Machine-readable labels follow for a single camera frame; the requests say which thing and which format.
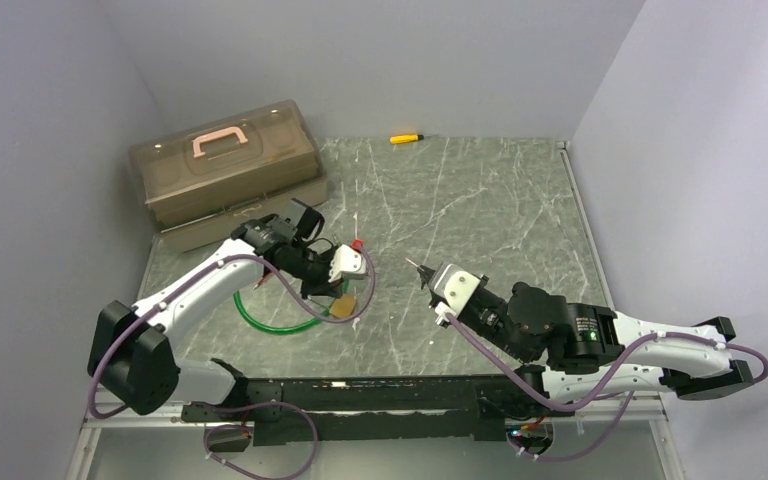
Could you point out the brown translucent toolbox pink handle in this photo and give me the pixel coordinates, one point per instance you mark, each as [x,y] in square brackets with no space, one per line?
[201,183]

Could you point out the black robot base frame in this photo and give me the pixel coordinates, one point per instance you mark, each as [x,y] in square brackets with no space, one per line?
[284,410]

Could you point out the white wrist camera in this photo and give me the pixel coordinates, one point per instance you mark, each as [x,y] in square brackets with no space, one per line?
[347,264]
[452,287]

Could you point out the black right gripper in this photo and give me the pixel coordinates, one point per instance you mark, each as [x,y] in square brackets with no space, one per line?
[424,270]

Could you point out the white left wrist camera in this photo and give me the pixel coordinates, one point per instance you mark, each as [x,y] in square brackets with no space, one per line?
[347,264]

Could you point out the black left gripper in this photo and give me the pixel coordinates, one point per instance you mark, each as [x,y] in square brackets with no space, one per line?
[322,287]

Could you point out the yellow handled screwdriver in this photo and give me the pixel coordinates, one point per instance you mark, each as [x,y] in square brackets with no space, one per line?
[406,139]

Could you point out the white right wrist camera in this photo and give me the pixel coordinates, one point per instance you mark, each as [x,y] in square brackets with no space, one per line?
[452,287]

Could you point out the brass padlock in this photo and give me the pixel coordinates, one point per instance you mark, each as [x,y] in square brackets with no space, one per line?
[343,307]

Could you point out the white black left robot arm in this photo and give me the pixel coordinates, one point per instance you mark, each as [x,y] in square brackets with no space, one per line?
[133,348]

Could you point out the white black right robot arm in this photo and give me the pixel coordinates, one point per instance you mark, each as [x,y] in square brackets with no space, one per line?
[564,355]

